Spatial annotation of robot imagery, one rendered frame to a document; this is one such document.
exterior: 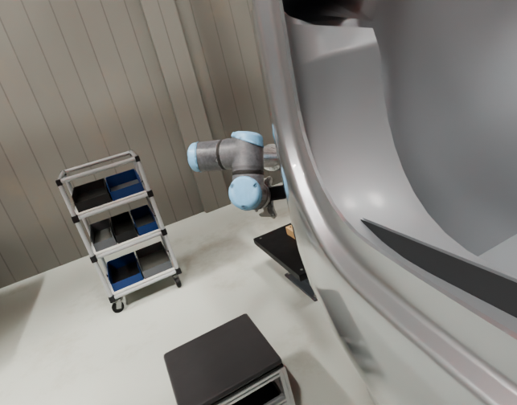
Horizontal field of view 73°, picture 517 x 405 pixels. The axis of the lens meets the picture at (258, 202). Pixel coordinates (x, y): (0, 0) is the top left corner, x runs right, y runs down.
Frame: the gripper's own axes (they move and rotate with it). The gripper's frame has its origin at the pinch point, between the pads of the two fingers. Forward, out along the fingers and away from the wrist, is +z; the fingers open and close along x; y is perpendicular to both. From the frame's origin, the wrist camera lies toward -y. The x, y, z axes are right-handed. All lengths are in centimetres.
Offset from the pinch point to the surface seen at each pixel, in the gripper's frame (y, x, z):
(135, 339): 107, 72, 66
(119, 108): 169, -112, 170
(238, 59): 60, -163, 228
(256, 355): 15, 59, 3
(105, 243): 129, 12, 78
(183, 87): 111, -131, 194
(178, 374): 44, 63, -3
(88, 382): 119, 85, 38
